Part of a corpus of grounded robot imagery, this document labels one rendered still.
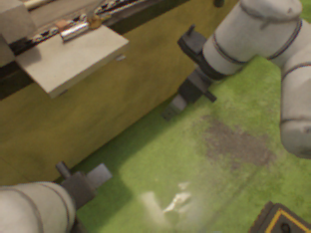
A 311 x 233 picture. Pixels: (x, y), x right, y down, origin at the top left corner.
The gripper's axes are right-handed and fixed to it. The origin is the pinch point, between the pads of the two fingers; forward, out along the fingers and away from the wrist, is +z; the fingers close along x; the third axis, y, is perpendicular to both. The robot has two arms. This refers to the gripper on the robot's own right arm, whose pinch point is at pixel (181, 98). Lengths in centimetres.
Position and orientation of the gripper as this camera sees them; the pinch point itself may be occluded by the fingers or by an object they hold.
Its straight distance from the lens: 63.1
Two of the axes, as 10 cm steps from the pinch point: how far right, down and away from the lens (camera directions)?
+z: -3.7, 4.5, 8.1
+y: 7.5, 6.7, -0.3
